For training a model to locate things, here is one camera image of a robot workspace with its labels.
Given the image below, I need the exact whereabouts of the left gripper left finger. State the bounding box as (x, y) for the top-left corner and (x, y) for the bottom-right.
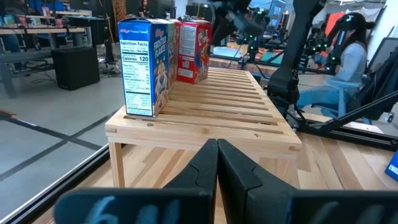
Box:
(53, 138), (218, 224)

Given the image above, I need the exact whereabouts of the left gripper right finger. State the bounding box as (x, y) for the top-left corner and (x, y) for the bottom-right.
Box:
(217, 138), (398, 224)

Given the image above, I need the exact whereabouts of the blue Frosted Flakes cereal box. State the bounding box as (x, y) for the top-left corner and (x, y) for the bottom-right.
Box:
(117, 17), (175, 118)
(384, 149), (398, 183)

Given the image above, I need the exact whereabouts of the red Froot Loops cereal box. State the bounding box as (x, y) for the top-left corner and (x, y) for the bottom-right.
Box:
(177, 19), (213, 85)

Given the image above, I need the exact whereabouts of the wooden slatted shelf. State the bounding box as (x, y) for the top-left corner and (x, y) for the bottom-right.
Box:
(104, 67), (303, 189)

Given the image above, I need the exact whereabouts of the person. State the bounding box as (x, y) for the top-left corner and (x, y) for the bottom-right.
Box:
(138, 0), (150, 18)
(297, 12), (377, 119)

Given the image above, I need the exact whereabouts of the black floor cabinet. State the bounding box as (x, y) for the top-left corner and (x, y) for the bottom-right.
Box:
(51, 46), (101, 91)

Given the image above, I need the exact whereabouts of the black office chair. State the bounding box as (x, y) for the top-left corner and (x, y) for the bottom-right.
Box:
(348, 46), (398, 122)

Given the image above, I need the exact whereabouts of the wooden workbench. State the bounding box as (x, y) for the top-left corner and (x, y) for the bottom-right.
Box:
(0, 26), (91, 63)

